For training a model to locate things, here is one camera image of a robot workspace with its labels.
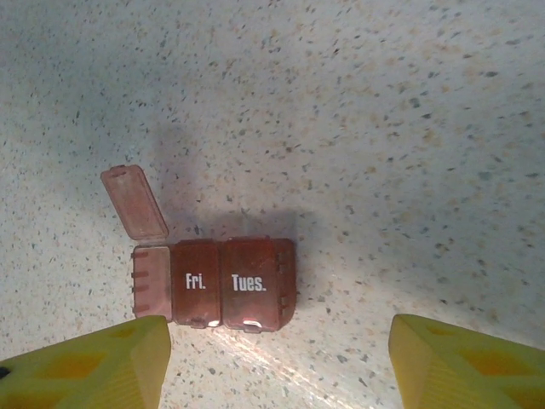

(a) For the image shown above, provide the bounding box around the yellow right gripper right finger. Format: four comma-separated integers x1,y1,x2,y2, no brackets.
389,314,545,409

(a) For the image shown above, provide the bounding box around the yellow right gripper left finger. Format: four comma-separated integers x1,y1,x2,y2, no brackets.
0,314,172,409

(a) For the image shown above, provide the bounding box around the brown weekly pill organizer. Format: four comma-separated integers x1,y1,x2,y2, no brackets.
100,164,298,334

